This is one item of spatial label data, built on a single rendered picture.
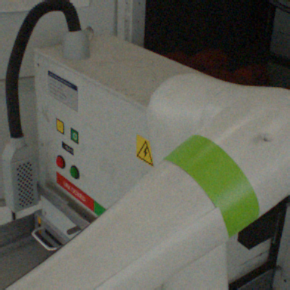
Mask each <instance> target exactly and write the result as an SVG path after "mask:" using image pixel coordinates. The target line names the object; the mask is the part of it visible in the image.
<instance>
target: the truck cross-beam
mask: <svg viewBox="0 0 290 290"><path fill-rule="evenodd" d="M39 218H41V219H42V220H43V221H44V222H45V239H46V240H47V241H48V242H49V243H51V244H52V245H53V246H54V247H55V246H59V245H64V244H65V243H67V242H68V241H69V240H70V238H69V237H68V236H66V235H65V234H64V233H63V232H61V231H60V230H59V229H57V227H56V226H55V225H54V224H53V223H51V222H50V221H49V220H48V219H47V218H46V217H44V216H43V215H42V209H39V210H37V211H34V221H35V229H37V228H39V227H40V226H41V224H40V223H39Z"/></svg>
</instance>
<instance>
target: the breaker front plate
mask: <svg viewBox="0 0 290 290"><path fill-rule="evenodd" d="M34 64H35V89H36V103H37V116H38V131H39V156H40V170H41V183H42V186H43V187H44V188H46V189H48V190H49V191H51V192H52V193H53V194H54V195H55V196H56V197H57V198H58V199H59V200H60V201H61V202H63V203H64V204H67V205H68V206H69V207H70V208H71V209H72V210H73V211H74V212H75V213H76V214H78V215H79V216H80V217H81V218H84V219H85V221H87V222H88V223H91V222H92V221H93V220H94V219H97V218H98V217H99V216H98V215H96V214H95V213H94V212H93V211H92V210H91V209H89V208H88V207H87V206H85V204H82V203H81V202H80V201H79V200H78V199H76V198H75V197H74V196H72V195H71V194H70V193H69V192H68V191H67V190H65V189H64V188H62V187H61V186H60V185H58V184H57V178H56V172H58V173H59V174H62V175H63V176H64V177H65V178H66V179H68V180H69V181H70V182H71V183H72V184H74V185H75V186H76V187H78V188H79V189H80V190H82V191H84V192H85V193H86V194H87V195H88V196H90V197H91V198H92V199H93V200H94V201H96V202H97V203H99V204H100V205H102V206H103V207H104V208H105V209H108V208H109V207H110V206H111V205H113V204H115V203H116V201H117V200H118V199H120V198H121V197H122V196H123V195H124V194H125V193H127V192H128V191H129V190H130V189H131V188H132V187H133V186H134V185H135V184H136V183H137V182H138V181H139V180H140V179H141V178H142V177H143V176H145V175H147V173H148V172H149V171H150V170H151V169H153V167H152V166H150V165H148V164H147V163H146V162H145V161H143V160H140V159H139V158H137V157H136V144H137V134H138V135H140V136H141V137H143V138H145V139H147V140H148V141H149V137H148V133H147V121H146V114H147V111H146V110H144V109H142V108H140V107H138V106H136V105H135V104H133V103H131V102H130V101H128V100H125V99H123V98H121V97H119V96H117V95H115V94H114V93H113V92H111V91H108V90H106V89H105V88H102V87H101V86H99V85H96V84H94V83H93V82H91V81H89V80H87V79H86V78H84V77H82V76H80V75H79V74H77V73H75V72H72V71H70V70H68V69H67V68H65V67H63V66H61V65H59V64H57V63H56V62H54V61H53V60H49V59H47V58H45V57H44V56H42V55H40V54H38V53H36V52H34ZM48 71H50V72H52V73H55V74H57V75H58V76H59V77H61V78H63V79H65V80H67V81H68V82H71V84H73V85H75V86H76V87H78V112H76V111H75V110H73V109H72V108H70V107H69V106H67V105H66V104H65V103H63V102H61V101H59V100H56V98H54V97H52V96H51V95H50V94H49V88H48ZM56 118H57V119H59V120H60V121H62V122H63V123H64V134H62V133H60V132H59V131H57V126H56ZM70 128H72V129H73V130H76V131H78V132H79V145H78V144H76V143H74V142H73V141H72V140H70ZM62 141H63V142H64V143H65V144H66V145H69V146H70V147H72V148H73V155H71V154H70V153H69V152H68V151H66V150H65V149H64V148H62ZM59 155H60V156H62V157H63V158H64V160H65V163H66V167H65V168H63V169H62V168H59V167H58V166H57V164H56V158H57V156H59ZM71 165H75V166H76V167H77V169H78V170H79V174H80V175H79V178H78V179H75V178H73V177H72V176H71V175H70V167H71ZM42 215H43V216H44V217H45V218H47V219H48V220H49V221H50V222H51V223H53V224H54V225H55V226H56V227H57V229H59V230H60V231H61V232H63V233H64V234H65V235H66V236H68V237H69V238H70V239H71V238H73V237H74V235H76V234H77V233H80V232H81V231H79V232H77V233H72V234H71V235H68V234H67V230H69V229H71V228H72V227H75V226H77V225H76V224H75V223H73V222H72V221H71V219H70V218H68V217H67V216H66V215H64V214H63V213H62V212H61V211H59V210H58V209H57V208H56V206H54V205H53V204H52V203H50V202H49V201H48V200H47V199H45V198H44V197H43V196H42ZM85 216H86V218H85Z"/></svg>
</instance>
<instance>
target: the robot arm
mask: <svg viewBox="0 0 290 290"><path fill-rule="evenodd" d="M146 121H147V133H148V137H149V141H150V149H151V153H152V157H153V166H154V168H153V169H151V170H150V171H149V172H148V173H147V175H145V176H143V177H142V178H141V179H140V180H139V181H138V182H137V183H136V184H135V185H134V186H133V187H132V188H131V189H130V190H129V191H128V192H127V193H125V194H124V195H123V196H122V197H121V198H120V199H118V200H117V201H116V203H115V204H113V205H111V206H110V207H109V208H108V209H107V210H106V211H104V212H103V213H102V214H101V215H100V216H99V217H98V218H97V219H94V220H93V221H92V222H91V223H90V224H89V225H88V226H86V228H85V229H83V230H82V231H81V232H80V233H77V234H76V235H74V237H73V238H71V240H69V241H68V242H67V243H65V244H64V245H63V246H61V247H59V248H58V249H57V250H56V251H55V252H54V253H52V254H51V255H49V256H48V257H47V258H46V259H44V260H43V261H41V262H40V263H39V264H37V265H36V266H34V267H33V268H32V269H31V270H30V271H27V272H26V273H24V274H23V275H22V276H21V277H19V278H18V279H17V280H16V281H14V282H12V283H11V284H9V285H7V286H6V287H5V288H4V289H2V290H153V289H154V288H157V287H158V286H160V285H161V284H162V290H229V285H228V272H227V241H228V240H229V238H231V237H232V236H234V235H235V234H236V233H238V232H239V231H241V230H243V229H244V228H246V227H247V226H248V225H249V224H250V223H252V222H253V221H255V220H256V219H258V218H259V217H260V216H262V215H263V214H264V213H266V212H267V211H269V210H270V209H271V208H272V207H273V206H275V205H276V204H277V203H278V202H281V201H282V200H283V199H284V198H285V197H287V196H288V195H289V194H290V90H287V89H284V88H271V87H258V86H245V85H237V84H234V83H230V82H225V81H221V80H220V79H216V78H213V77H211V76H207V75H206V74H202V73H199V72H186V73H180V74H177V75H176V76H172V77H171V78H169V79H167V80H165V81H164V82H163V83H162V84H161V85H160V86H159V87H158V88H157V89H156V90H155V91H154V92H153V94H152V96H151V98H150V100H149V101H148V104H147V114H146Z"/></svg>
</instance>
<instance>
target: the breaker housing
mask: <svg viewBox="0 0 290 290"><path fill-rule="evenodd" d="M34 52H36V53H38V54H40V55H42V56H44V57H45V58H47V59H49V60H53V61H54V62H56V63H57V64H59V65H61V66H63V67H65V68H67V69H68V70H70V71H72V72H73V73H77V74H79V75H80V76H82V77H84V78H86V79H87V80H89V81H91V82H93V83H94V84H96V85H99V86H101V87H102V88H105V89H106V90H108V91H111V92H113V93H114V94H115V95H117V96H119V97H121V98H123V99H125V100H128V101H130V102H131V103H133V104H135V105H136V106H138V107H140V108H142V109H144V110H147V104H148V101H149V100H150V98H151V96H152V94H153V92H154V91H155V90H156V89H157V88H158V87H159V86H160V85H161V84H162V83H163V82H164V81H165V80H167V79H169V78H171V77H172V76H176V75H177V74H180V73H202V74H205V73H203V72H199V71H196V70H194V69H191V68H190V67H188V66H184V65H183V64H181V63H178V62H176V61H174V60H171V59H169V58H165V57H162V56H161V55H159V54H156V53H153V52H152V51H148V50H147V49H146V48H142V47H140V46H138V45H135V44H132V43H130V42H127V41H125V40H122V39H120V38H117V37H116V36H114V35H111V34H106V35H100V36H97V37H93V38H92V40H90V44H89V58H85V59H82V60H70V59H65V58H63V55H62V45H55V46H48V47H44V48H38V47H37V48H33V59H34ZM237 237H238V233H236V234H235V235H234V236H232V237H231V238H229V240H228V241H227V272H228V285H229V284H230V283H231V282H233V281H235V280H237V279H238V278H240V277H241V276H244V275H245V274H246V273H248V272H249V271H252V270H254V269H256V268H258V267H259V266H260V265H262V264H264V263H266V262H267V261H269V260H270V259H272V258H267V257H268V254H269V249H270V243H271V240H273V239H274V236H272V237H270V238H269V239H267V240H265V241H263V242H262V243H261V244H257V245H256V246H254V247H252V248H250V249H247V248H246V247H245V246H244V245H241V244H240V243H239V242H237Z"/></svg>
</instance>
